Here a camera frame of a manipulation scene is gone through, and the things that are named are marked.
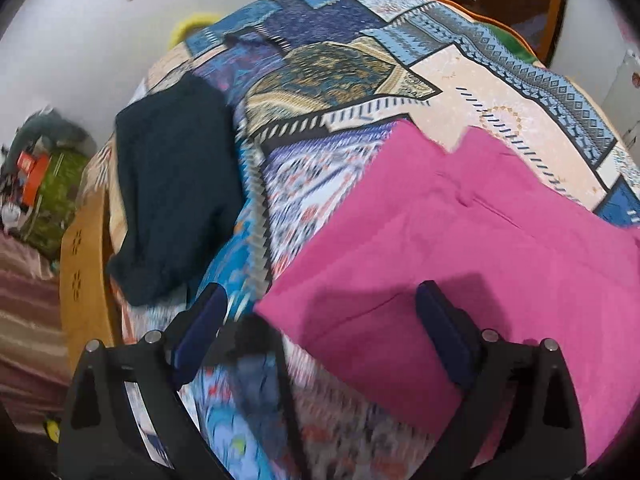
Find striped brown curtain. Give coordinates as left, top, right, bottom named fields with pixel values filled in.
left=0, top=232, right=75, bottom=433

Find green cloth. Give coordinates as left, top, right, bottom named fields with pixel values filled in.
left=487, top=22, right=539, bottom=64

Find grey plush toy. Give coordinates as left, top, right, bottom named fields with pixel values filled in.
left=12, top=107, right=97, bottom=155

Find black folded garment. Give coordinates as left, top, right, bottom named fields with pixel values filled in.
left=107, top=76, right=247, bottom=307

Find green patterned bag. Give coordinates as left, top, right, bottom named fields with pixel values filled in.
left=22, top=147, right=99, bottom=262

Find white heart-sticker sliding door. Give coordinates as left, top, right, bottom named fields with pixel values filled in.
left=550, top=0, right=640, bottom=111

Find pink pants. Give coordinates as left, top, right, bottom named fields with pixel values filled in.
left=254, top=119, right=640, bottom=467

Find white nightstand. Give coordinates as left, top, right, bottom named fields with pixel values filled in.
left=606, top=49, right=640, bottom=128

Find patchwork printed blanket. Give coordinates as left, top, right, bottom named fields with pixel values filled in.
left=82, top=0, right=640, bottom=480

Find yellow foam arch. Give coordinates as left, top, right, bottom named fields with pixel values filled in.
left=169, top=11, right=219, bottom=47

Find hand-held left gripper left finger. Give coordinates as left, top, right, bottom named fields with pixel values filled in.
left=57, top=282, right=232, bottom=480

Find orange box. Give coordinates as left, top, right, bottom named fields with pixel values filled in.
left=16, top=152, right=52, bottom=202

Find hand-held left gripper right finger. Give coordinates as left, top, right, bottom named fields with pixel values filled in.
left=415, top=280, right=587, bottom=480

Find wooden lap desk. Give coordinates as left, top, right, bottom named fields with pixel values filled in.
left=59, top=189, right=124, bottom=352

